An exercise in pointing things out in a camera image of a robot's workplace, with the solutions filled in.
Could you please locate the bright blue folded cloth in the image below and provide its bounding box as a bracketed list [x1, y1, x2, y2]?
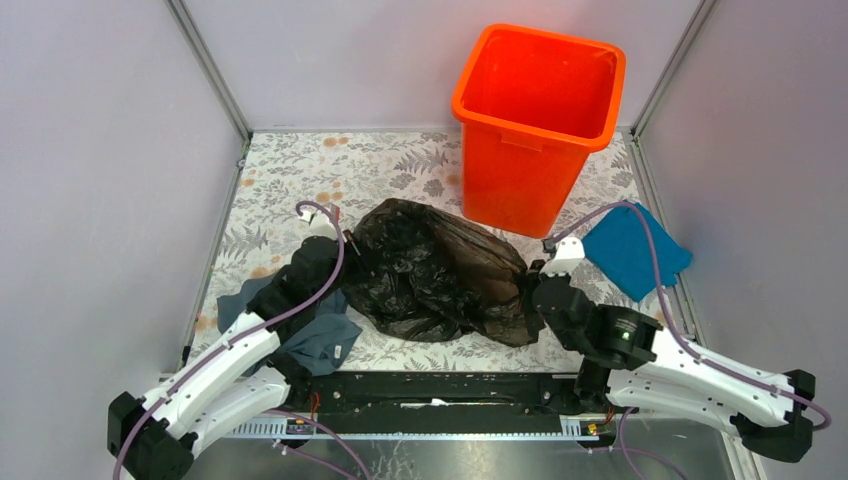
[582, 202, 693, 302]

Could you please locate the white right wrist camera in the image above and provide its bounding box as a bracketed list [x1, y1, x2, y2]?
[540, 236, 586, 276]

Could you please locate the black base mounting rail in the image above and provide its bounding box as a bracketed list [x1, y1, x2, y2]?
[283, 372, 623, 435]

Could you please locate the black plastic trash bag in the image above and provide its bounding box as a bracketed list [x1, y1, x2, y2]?
[341, 198, 544, 348]

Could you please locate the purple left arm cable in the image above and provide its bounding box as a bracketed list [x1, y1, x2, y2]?
[112, 200, 348, 480]

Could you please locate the orange plastic trash bin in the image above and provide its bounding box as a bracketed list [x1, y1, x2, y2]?
[451, 24, 627, 238]

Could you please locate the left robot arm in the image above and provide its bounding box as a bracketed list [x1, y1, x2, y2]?
[106, 234, 347, 479]

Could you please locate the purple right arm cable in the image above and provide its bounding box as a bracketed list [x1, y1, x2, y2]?
[546, 200, 833, 432]

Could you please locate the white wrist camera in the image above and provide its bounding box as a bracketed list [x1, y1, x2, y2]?
[540, 236, 586, 276]
[298, 204, 340, 241]

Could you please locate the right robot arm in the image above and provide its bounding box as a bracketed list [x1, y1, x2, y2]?
[526, 260, 815, 463]

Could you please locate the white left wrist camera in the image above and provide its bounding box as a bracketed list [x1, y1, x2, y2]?
[298, 204, 340, 241]

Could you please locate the floral patterned table mat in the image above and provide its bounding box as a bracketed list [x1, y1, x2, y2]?
[187, 130, 678, 374]

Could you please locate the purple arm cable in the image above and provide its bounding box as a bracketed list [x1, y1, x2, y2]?
[112, 200, 348, 480]
[546, 200, 833, 432]

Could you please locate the grey-blue crumpled cloth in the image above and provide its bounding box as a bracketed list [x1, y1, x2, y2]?
[216, 276, 362, 376]

